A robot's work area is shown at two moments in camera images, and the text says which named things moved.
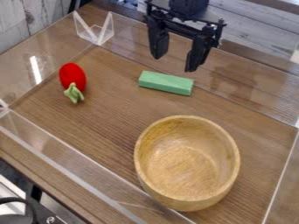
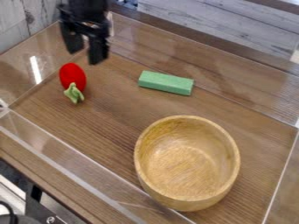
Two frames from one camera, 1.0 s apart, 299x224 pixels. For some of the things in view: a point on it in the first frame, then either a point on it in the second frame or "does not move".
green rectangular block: [166, 82] does not move
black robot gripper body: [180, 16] → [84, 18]
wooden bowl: [187, 159] does not move
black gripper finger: [196, 53] → [98, 48]
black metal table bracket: [42, 213] does not move
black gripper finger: [159, 37] → [74, 38]
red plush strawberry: [74, 80] does not move
